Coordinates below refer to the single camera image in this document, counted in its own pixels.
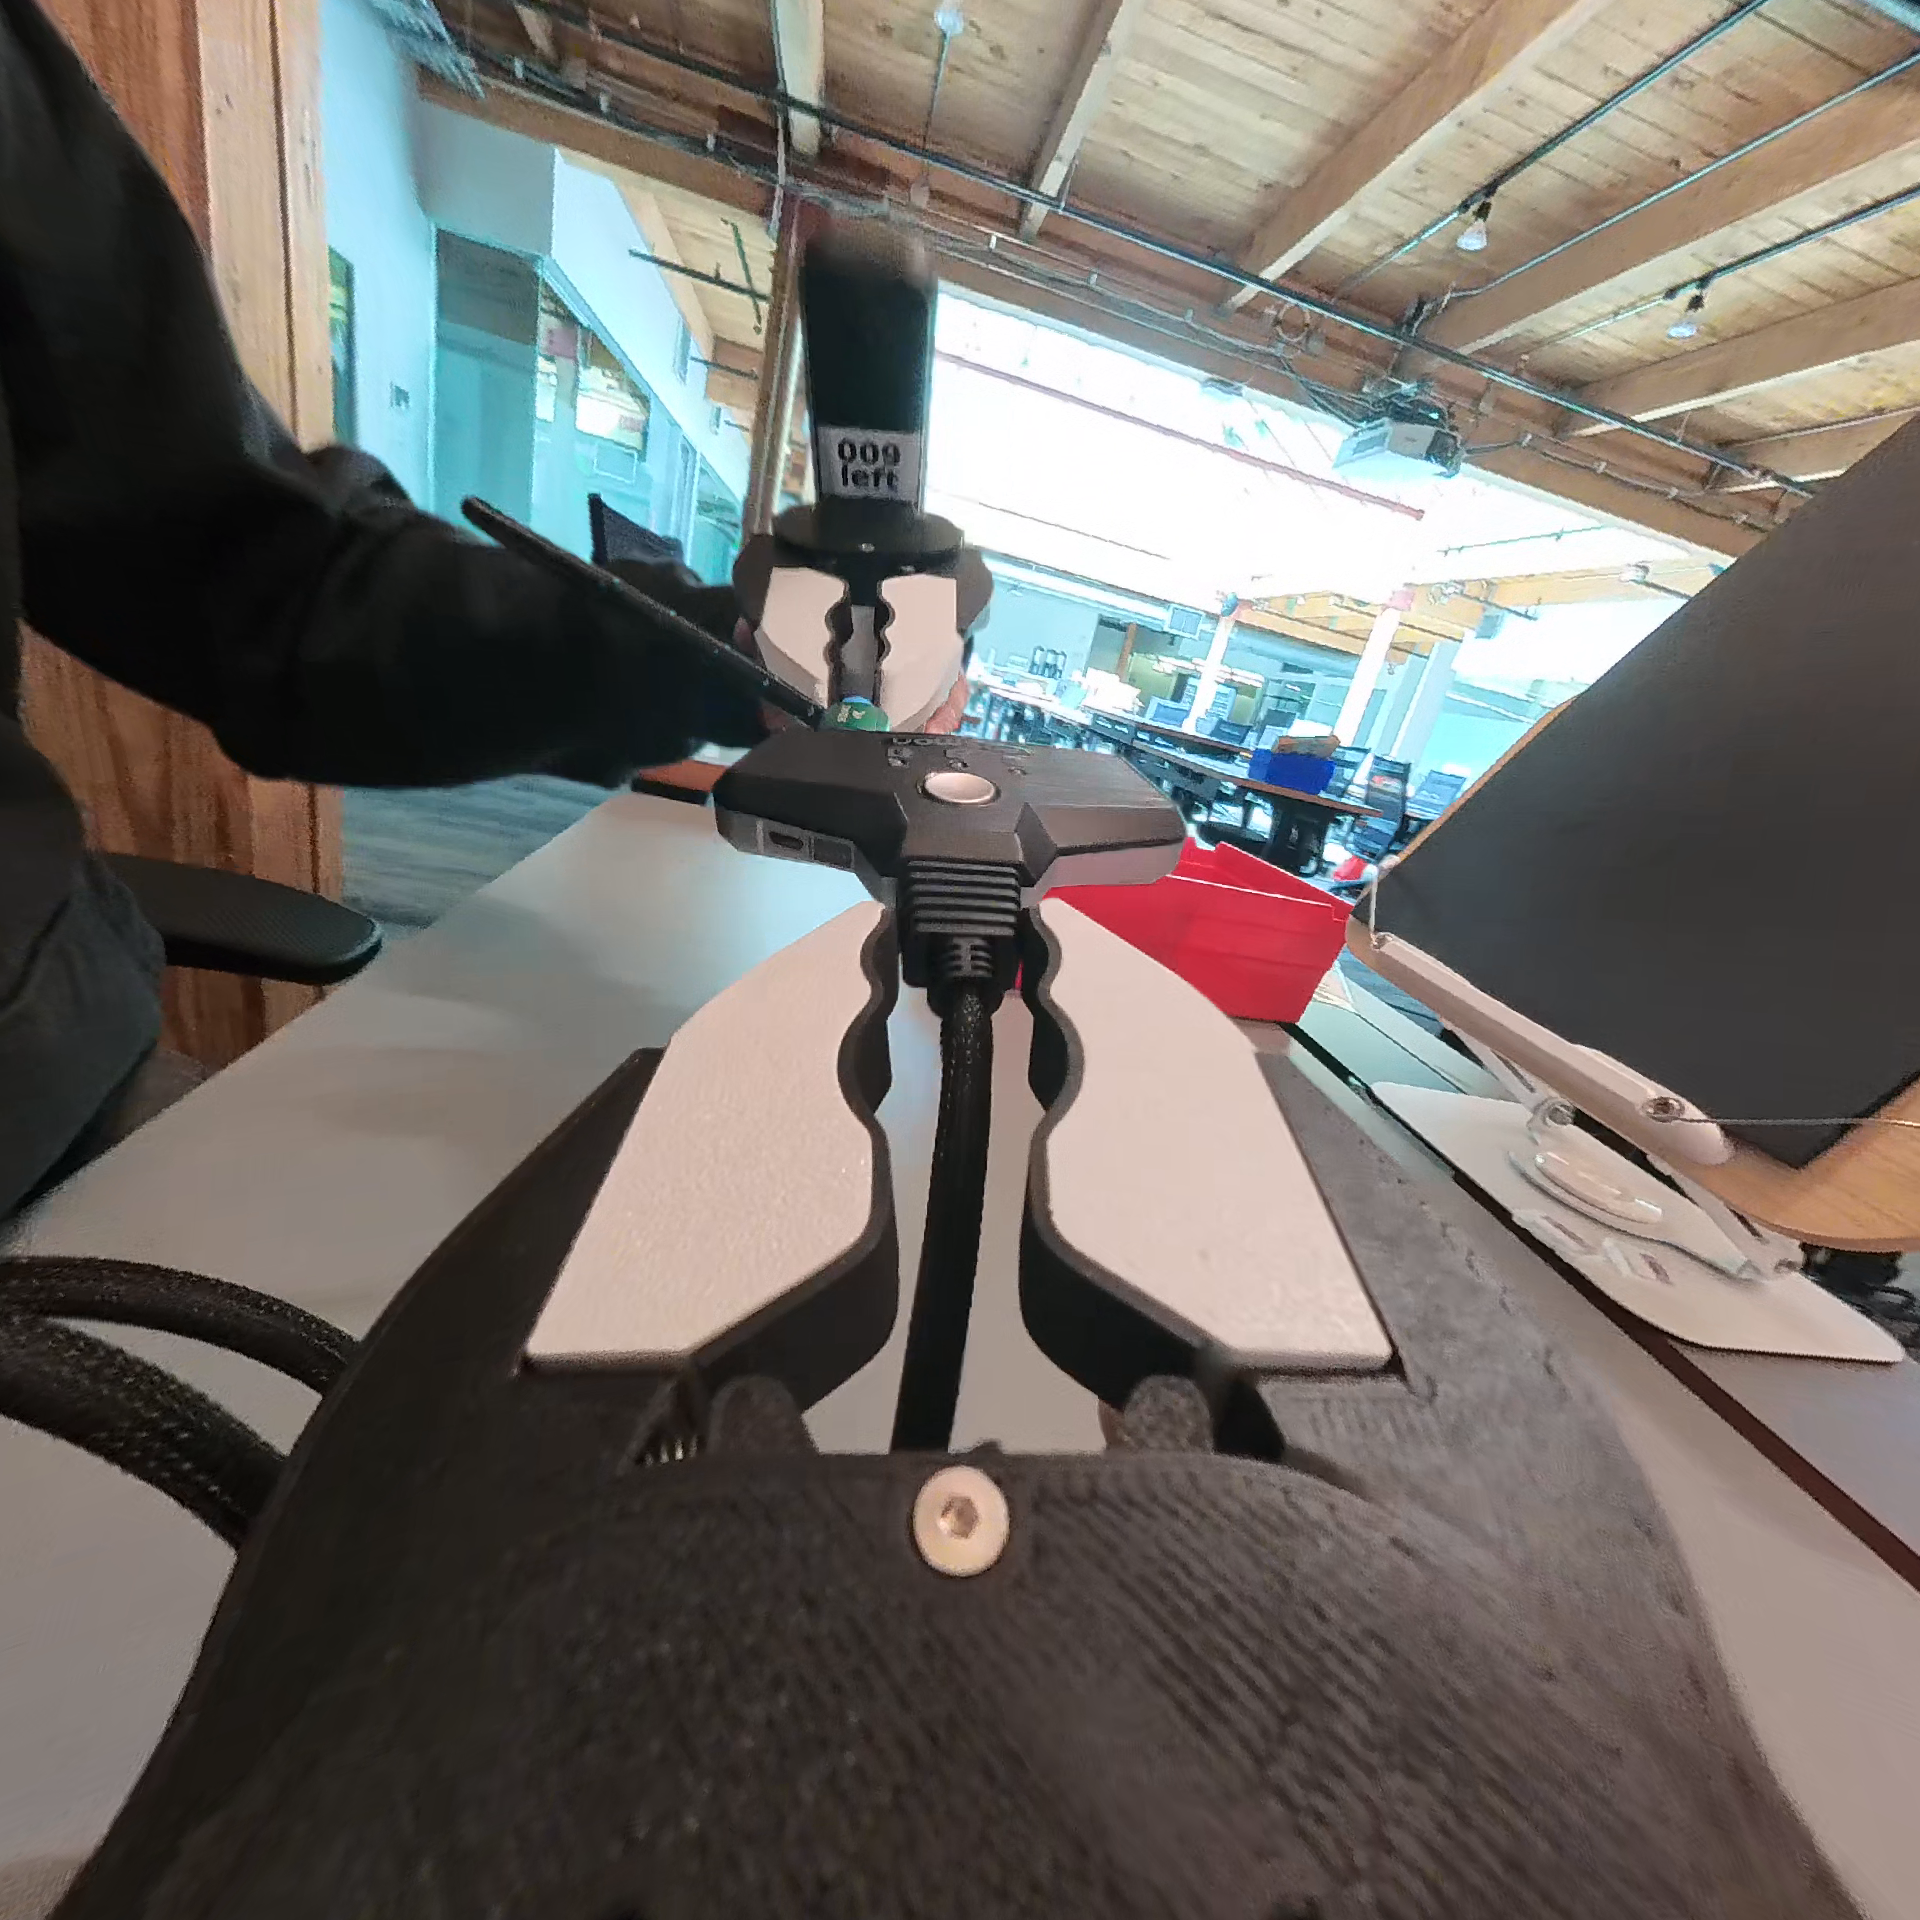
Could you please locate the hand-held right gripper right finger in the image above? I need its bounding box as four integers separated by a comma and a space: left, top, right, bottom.
1018, 899, 1397, 1419

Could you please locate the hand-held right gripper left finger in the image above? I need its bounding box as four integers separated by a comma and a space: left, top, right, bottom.
522, 899, 904, 1419

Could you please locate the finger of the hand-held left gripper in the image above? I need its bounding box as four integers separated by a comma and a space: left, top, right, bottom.
873, 545, 994, 730
732, 537, 852, 720

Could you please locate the black video switch box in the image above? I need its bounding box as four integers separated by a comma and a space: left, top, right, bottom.
709, 729, 1192, 989

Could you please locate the person's left forearm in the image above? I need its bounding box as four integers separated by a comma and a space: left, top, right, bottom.
225, 441, 775, 792

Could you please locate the grey desk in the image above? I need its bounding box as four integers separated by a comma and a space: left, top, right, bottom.
0, 786, 1920, 1920
1293, 960, 1920, 1577

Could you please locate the red plastic bin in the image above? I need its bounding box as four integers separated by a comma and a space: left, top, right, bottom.
1043, 835, 1353, 1025

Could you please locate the row of background work tables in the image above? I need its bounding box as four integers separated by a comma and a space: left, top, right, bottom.
967, 659, 1480, 879

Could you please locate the ceiling projector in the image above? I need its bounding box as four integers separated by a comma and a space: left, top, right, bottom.
1335, 393, 1466, 480

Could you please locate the white panel stand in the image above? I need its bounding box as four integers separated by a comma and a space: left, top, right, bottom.
1345, 914, 1907, 1368

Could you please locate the black chair armrest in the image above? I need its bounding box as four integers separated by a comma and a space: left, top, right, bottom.
96, 853, 387, 992

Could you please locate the black panel with wooden edge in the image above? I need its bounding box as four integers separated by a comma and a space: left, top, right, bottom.
1351, 421, 1920, 1254

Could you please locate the person's black clothed torso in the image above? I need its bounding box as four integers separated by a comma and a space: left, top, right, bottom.
0, 0, 396, 1219

